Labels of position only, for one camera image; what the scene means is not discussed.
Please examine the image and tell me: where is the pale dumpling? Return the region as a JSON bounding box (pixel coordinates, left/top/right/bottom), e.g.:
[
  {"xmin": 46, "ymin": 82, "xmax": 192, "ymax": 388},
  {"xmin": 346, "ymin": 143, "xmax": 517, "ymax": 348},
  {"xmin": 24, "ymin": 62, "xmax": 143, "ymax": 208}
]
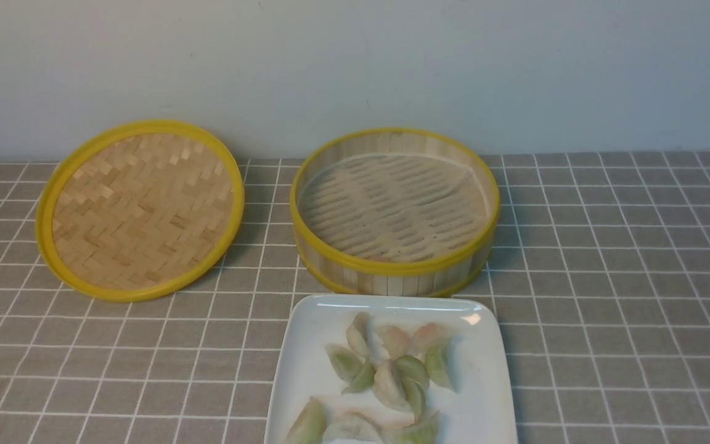
[{"xmin": 346, "ymin": 312, "xmax": 371, "ymax": 359}]

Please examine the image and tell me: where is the pink dumpling on plate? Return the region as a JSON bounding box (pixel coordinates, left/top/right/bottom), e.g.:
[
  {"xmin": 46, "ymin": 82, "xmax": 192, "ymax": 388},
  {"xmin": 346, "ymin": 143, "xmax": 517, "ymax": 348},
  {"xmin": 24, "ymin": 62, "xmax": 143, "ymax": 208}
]
[{"xmin": 411, "ymin": 321, "xmax": 453, "ymax": 356}]

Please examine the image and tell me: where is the green dumpling plate right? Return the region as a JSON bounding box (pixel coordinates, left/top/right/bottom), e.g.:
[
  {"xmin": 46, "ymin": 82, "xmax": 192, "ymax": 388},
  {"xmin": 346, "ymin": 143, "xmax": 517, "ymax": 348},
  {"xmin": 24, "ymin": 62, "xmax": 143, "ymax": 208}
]
[{"xmin": 423, "ymin": 342, "xmax": 454, "ymax": 392}]

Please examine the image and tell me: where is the pale green dumpling plate centre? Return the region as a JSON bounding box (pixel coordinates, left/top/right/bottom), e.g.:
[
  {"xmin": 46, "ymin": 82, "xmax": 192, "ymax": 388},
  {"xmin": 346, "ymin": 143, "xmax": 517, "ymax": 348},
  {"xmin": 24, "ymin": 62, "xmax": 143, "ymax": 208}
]
[{"xmin": 372, "ymin": 360, "xmax": 426, "ymax": 422}]

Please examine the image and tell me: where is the white dumpling plate bottom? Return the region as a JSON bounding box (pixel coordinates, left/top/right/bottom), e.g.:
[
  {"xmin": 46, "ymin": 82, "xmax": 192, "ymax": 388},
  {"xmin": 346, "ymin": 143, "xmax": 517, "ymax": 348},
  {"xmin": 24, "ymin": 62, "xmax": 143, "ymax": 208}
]
[{"xmin": 323, "ymin": 411, "xmax": 384, "ymax": 443}]

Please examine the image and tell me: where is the green dumpling plate bottom left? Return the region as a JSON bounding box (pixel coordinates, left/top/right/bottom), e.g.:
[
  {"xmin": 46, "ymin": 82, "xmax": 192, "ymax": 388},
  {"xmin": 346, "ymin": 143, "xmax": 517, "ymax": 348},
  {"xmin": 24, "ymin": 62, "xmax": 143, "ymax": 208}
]
[{"xmin": 284, "ymin": 397, "xmax": 328, "ymax": 443}]

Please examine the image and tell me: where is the white square plate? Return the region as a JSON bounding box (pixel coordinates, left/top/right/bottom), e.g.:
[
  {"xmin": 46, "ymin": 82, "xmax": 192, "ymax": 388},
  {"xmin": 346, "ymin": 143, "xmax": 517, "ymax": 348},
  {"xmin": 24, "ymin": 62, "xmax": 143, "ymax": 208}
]
[{"xmin": 264, "ymin": 294, "xmax": 518, "ymax": 443}]

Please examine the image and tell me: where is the yellow-rimmed bamboo steamer basket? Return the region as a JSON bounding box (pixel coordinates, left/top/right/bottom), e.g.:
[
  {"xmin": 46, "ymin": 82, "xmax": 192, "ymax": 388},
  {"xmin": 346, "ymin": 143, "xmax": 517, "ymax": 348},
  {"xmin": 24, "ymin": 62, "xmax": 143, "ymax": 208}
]
[{"xmin": 288, "ymin": 128, "xmax": 501, "ymax": 297}]

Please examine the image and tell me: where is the yellow-rimmed woven bamboo lid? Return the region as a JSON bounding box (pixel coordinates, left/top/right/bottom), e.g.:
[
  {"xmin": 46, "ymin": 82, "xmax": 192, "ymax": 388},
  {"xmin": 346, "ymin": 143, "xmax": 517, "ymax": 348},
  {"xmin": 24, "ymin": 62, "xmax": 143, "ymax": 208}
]
[{"xmin": 35, "ymin": 119, "xmax": 245, "ymax": 303}]

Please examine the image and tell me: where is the grey checked tablecloth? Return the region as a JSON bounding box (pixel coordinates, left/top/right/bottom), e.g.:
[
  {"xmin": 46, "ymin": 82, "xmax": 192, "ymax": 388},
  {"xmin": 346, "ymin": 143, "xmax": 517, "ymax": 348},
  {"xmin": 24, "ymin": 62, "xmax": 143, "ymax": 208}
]
[{"xmin": 0, "ymin": 152, "xmax": 710, "ymax": 443}]

